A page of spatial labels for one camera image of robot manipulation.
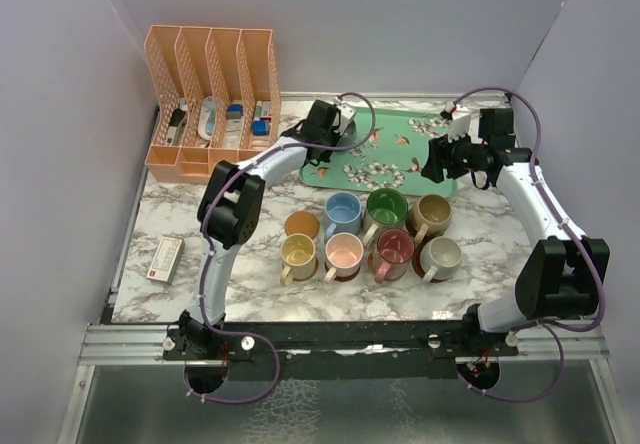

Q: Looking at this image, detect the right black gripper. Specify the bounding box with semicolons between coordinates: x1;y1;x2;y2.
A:
422;127;488;183

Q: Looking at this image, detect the tan beige mug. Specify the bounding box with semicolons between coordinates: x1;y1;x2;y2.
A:
405;194;453;245

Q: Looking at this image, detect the green floral tray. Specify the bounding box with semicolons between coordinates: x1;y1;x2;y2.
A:
300;108;457;197

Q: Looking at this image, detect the blue mug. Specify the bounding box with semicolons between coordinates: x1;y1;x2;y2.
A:
323;192;363;243

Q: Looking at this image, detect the light wood coaster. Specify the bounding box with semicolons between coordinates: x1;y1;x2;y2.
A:
284;211;320;239
293;259;319;282

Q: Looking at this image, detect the green mug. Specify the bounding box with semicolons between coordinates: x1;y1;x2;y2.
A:
362;189;409;249

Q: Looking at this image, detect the white speckled mug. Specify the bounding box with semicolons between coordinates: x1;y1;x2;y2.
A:
419;236;463;283

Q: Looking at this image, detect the peach plastic file organizer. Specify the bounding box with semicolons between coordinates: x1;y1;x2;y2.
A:
144;25;281;184

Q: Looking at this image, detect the red floral mug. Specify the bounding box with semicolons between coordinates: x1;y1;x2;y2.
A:
372;229;416;283

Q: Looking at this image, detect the brown wooden coaster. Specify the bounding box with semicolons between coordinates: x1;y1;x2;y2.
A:
412;247;446;282

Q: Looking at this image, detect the light pink mug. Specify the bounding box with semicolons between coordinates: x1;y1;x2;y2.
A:
324;233;364;283

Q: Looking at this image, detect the yellow mug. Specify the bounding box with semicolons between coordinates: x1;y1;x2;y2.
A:
280;234;318;286

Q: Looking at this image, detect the woven rattan coaster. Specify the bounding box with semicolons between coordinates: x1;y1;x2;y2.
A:
367;250;377;275

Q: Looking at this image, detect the dark grey mug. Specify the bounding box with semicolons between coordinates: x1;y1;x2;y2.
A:
336;120;357;147

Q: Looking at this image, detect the dark walnut coaster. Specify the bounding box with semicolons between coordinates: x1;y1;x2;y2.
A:
334;266;361;282

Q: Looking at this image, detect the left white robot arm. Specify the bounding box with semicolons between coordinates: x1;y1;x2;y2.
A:
178;100;356;359

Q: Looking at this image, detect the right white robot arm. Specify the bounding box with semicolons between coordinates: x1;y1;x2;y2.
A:
421;103;610;355

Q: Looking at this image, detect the blue tape dispenser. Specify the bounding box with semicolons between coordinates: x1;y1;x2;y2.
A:
251;119;271;137

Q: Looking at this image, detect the blue eraser box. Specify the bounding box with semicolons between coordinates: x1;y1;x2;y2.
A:
226;102;244;120

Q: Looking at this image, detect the white blue pack in organizer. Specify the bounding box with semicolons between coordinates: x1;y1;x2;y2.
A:
197;96;216;140

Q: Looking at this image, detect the black white tool in organizer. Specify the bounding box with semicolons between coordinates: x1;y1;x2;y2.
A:
165;98;189;146

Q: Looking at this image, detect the small white card box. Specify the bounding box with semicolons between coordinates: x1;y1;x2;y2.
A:
146;237;184;284

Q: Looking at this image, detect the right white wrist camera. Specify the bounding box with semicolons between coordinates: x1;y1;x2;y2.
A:
440;103;471;142

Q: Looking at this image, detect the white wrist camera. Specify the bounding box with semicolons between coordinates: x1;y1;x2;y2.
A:
440;103;471;142
333;103;356;134

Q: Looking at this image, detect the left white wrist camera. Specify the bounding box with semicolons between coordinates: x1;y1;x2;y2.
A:
333;103;356;134

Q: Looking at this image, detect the aluminium frame rail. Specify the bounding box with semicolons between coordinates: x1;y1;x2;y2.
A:
79;320;610;365

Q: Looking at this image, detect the black mounting rail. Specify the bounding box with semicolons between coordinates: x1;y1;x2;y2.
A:
163;320;518;381

